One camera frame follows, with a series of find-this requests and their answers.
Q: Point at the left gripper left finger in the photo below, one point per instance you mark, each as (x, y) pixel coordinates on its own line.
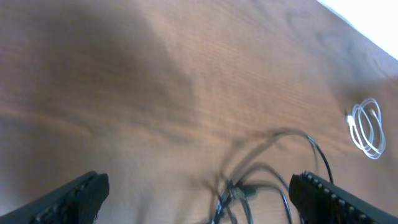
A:
(78, 201)

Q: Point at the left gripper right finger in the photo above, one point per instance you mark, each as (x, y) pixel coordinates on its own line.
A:
(319, 201)

